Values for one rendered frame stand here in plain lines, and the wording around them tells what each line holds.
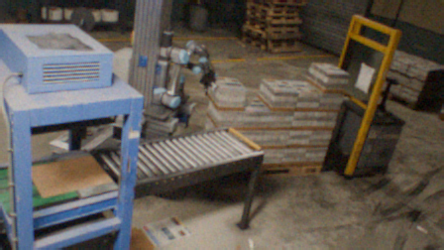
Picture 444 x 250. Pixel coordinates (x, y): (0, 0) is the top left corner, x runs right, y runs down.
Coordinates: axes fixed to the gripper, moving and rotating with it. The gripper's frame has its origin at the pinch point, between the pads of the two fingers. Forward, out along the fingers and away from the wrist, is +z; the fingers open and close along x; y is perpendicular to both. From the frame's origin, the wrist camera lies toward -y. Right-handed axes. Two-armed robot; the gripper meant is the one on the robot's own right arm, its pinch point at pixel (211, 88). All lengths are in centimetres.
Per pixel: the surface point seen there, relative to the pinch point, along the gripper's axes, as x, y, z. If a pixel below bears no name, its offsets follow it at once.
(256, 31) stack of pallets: 574, 252, 211
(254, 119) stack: -18, 27, 45
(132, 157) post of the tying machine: -161, -85, -68
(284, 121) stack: -18, 59, 65
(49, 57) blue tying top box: -158, -96, -140
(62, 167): -111, -135, -55
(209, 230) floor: -99, -65, 77
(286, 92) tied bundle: -18, 70, 33
